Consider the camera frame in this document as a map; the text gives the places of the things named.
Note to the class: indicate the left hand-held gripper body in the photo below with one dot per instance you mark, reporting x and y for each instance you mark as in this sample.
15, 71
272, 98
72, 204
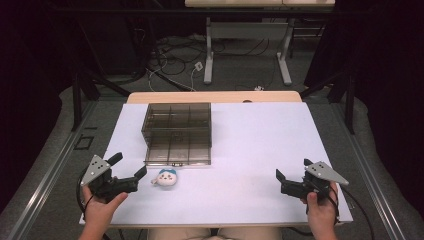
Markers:
110, 186

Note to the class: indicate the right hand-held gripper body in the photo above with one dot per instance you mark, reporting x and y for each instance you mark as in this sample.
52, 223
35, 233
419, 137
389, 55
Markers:
315, 181

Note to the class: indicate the white and blue plush toy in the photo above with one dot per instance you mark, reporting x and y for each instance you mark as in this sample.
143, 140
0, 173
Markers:
165, 177

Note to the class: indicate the transparent brown storage box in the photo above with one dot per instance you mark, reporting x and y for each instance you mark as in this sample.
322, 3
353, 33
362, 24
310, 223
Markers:
178, 133

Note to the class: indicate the person's left hand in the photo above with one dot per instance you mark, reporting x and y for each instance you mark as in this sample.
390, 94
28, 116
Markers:
100, 211

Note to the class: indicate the person's right hand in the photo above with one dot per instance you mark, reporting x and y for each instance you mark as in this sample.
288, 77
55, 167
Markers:
320, 213

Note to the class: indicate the black metal stand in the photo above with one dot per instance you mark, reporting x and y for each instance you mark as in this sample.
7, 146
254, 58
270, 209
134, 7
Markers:
346, 96
78, 100

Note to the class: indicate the person's legs in beige trousers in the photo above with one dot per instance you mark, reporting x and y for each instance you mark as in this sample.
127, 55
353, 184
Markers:
213, 234

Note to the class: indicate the wooden table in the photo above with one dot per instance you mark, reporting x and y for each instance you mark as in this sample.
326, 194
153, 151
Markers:
213, 97

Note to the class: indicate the white power adapter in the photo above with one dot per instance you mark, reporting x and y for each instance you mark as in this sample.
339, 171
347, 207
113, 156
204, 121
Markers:
198, 66

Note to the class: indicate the white background desk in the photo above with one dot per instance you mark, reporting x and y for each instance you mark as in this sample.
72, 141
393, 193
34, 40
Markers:
246, 30

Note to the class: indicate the aluminium floor rail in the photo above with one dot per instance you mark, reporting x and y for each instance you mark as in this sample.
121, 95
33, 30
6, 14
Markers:
373, 180
43, 181

